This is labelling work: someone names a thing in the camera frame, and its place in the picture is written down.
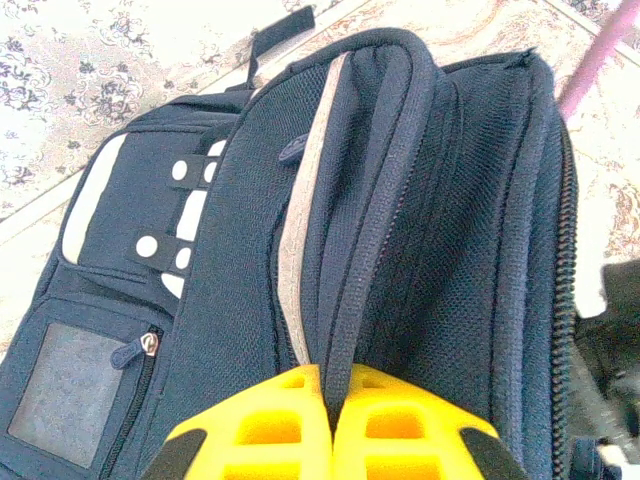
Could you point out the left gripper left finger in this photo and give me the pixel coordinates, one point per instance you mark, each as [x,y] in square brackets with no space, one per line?
[270,430]

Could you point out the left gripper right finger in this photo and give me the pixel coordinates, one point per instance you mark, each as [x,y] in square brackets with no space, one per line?
[400,430]

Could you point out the navy blue backpack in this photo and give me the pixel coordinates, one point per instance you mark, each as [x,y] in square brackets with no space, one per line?
[425,225]

